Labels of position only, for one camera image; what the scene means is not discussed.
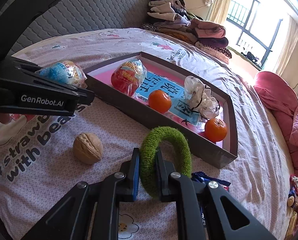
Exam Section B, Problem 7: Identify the red blue Kinder egg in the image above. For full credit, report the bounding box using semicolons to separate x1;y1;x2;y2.
111;59;147;96

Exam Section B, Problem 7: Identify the pile of folded clothes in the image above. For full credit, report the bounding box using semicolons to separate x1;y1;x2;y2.
141;0;232;64

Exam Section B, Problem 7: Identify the pink quilted blanket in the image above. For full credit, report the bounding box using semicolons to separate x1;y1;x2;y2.
253;71;298;228

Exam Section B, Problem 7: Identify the orange mandarin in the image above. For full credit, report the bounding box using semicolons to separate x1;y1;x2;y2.
204;118;227;142
148;90;172;114

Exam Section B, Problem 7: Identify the yellow snack packet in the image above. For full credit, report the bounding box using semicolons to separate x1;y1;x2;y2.
284;211;297;240

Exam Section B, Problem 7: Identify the dark framed window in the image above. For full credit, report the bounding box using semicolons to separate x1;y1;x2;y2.
225;0;283;69

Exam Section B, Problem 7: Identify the blue Oreo cookie packet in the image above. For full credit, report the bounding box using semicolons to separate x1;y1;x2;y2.
191;171;232;228

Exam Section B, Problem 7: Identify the small stuffed doll toy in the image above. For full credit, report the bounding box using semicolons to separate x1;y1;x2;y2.
287;175;298;208

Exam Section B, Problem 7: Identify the blue white Kinder egg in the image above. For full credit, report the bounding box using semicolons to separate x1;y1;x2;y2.
36;60;87;88

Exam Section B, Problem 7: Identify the pink and blue book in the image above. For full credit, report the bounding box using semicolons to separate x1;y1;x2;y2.
89;59;228;142

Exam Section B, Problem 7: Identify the grey quilted headboard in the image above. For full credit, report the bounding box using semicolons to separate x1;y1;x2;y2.
9;0;149;55

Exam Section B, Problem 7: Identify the green fuzzy ring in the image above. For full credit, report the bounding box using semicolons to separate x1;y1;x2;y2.
139;126;192;198

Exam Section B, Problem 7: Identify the walnut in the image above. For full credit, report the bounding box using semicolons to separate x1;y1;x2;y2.
73;132;104;165

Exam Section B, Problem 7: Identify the beige right curtain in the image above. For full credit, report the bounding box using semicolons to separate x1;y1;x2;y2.
274;15;298;76

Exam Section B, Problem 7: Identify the pink strawberry print bedsheet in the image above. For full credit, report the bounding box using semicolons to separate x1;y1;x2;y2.
0;28;293;239

